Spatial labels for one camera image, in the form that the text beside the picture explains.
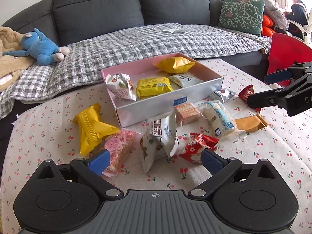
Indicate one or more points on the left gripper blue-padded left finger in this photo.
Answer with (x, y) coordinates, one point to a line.
(88, 172)

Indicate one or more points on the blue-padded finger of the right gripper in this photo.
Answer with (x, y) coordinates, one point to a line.
(273, 97)
(281, 77)

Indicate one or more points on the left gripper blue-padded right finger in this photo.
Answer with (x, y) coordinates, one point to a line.
(222, 170)

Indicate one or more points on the golden brown bar pack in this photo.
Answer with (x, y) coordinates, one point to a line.
(251, 123)

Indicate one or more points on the red crinkled snack pack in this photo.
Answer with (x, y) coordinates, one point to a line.
(195, 146)

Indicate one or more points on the silver truffle chocolate pack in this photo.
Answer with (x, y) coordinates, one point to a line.
(222, 95)

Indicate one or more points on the yellow pillow snack pack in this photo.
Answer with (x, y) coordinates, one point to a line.
(92, 129)

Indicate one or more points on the pink rice cracker pack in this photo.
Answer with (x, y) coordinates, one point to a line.
(119, 146)

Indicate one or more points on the white cream roll pack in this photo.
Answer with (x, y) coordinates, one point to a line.
(220, 121)

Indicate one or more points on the wafer biscuit clear pack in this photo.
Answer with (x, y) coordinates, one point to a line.
(187, 113)

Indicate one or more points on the white nut snack pack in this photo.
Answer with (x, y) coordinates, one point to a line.
(159, 140)

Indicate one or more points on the white cartoon face snack pack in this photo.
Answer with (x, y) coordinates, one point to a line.
(185, 80)

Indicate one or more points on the yellow waffle sandwich pack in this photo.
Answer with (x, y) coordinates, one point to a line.
(175, 65)

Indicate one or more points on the white walnut snack pack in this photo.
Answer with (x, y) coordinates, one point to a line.
(121, 86)

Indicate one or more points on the red plastic stool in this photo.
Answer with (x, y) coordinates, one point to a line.
(286, 51)

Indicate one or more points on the orange cushion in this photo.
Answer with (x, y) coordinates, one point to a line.
(267, 26)

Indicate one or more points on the cherry print tablecloth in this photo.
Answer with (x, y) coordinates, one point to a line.
(48, 132)

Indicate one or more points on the brown bag on sofa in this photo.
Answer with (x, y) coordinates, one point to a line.
(279, 20)

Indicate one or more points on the green branch pattern cushion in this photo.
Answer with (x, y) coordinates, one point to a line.
(242, 15)

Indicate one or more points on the person in background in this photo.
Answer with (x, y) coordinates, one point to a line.
(298, 14)

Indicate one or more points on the pink and silver cardboard box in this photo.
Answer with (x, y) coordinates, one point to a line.
(130, 112)

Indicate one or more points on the grey checked quilted blanket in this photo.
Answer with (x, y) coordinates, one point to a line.
(88, 57)

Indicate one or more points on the blue plush toy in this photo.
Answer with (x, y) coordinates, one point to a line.
(41, 48)

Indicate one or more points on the dark grey sofa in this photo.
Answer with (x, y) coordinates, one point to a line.
(69, 21)

